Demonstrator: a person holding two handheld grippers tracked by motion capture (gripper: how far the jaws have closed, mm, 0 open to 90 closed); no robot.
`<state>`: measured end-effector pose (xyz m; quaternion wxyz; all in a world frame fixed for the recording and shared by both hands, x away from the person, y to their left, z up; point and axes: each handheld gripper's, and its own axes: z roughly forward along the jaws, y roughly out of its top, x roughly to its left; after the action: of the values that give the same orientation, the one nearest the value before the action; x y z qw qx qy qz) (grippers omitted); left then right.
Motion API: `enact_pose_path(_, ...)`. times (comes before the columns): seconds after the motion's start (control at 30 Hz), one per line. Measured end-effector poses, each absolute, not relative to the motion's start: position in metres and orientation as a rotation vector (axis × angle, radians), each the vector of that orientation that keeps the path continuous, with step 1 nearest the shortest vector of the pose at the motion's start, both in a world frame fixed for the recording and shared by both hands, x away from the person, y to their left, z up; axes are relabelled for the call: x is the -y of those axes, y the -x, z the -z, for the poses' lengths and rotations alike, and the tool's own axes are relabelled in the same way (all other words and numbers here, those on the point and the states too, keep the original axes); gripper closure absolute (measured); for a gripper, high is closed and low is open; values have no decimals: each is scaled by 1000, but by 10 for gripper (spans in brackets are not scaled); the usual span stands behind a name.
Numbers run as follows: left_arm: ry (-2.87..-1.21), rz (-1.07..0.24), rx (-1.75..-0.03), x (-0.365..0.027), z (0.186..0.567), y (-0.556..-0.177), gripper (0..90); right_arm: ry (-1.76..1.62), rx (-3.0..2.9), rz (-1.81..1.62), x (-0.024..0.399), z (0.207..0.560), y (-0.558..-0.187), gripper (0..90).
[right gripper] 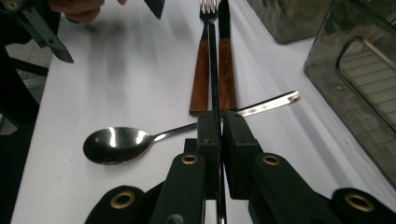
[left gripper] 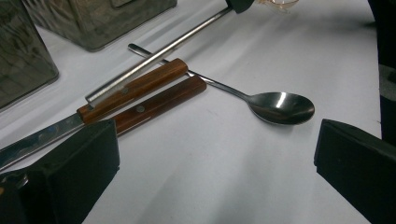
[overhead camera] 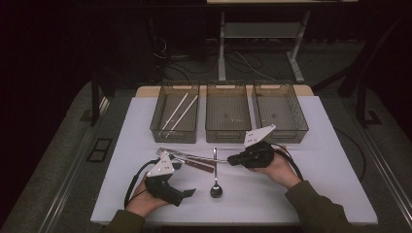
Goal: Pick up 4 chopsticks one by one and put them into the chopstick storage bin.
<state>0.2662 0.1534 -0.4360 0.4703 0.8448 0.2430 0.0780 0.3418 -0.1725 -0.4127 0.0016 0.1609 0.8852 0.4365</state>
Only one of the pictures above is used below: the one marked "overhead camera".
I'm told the person's left hand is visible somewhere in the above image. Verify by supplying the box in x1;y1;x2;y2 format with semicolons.
124;182;170;218

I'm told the aluminium floor rail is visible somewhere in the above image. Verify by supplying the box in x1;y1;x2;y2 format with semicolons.
40;96;111;233
356;125;412;221

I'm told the black metal stand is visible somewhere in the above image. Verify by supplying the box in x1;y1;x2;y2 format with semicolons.
79;69;102;127
356;81;383;128

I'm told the dark metal spoon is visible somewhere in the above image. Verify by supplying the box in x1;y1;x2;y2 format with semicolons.
209;147;224;199

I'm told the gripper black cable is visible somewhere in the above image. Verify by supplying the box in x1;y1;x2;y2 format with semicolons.
123;158;161;208
271;143;305;183

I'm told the white desk with metal legs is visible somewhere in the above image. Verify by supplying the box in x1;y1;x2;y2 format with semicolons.
206;0;359;83

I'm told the white floor cable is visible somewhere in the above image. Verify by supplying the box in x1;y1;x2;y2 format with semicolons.
232;51;276;82

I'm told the wooden-handled knife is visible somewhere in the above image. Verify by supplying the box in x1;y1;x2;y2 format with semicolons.
168;151;217;168

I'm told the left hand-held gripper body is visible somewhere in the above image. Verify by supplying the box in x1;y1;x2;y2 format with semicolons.
143;152;186;208

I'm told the white chopstick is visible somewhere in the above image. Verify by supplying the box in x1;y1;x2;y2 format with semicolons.
165;94;199;138
160;92;189;131

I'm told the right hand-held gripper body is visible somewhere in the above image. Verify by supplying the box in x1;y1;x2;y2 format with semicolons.
243;123;277;170

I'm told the person's right hand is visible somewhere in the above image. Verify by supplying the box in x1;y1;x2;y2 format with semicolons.
257;147;303;191

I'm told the smoky translucent plastic bin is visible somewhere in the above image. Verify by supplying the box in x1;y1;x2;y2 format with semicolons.
205;81;253;144
150;81;200;145
252;81;309;145

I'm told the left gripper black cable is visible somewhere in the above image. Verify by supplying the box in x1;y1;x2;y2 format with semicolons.
123;158;161;208

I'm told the black floor cable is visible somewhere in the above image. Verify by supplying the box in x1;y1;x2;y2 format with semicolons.
161;54;222;82
334;127;368;183

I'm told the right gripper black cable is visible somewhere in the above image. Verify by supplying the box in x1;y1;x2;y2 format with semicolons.
271;143;305;183

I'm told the wooden-handled fork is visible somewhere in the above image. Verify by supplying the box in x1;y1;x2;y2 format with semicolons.
155;147;216;174

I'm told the black floor socket plate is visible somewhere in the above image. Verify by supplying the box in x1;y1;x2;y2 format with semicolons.
86;138;114;163

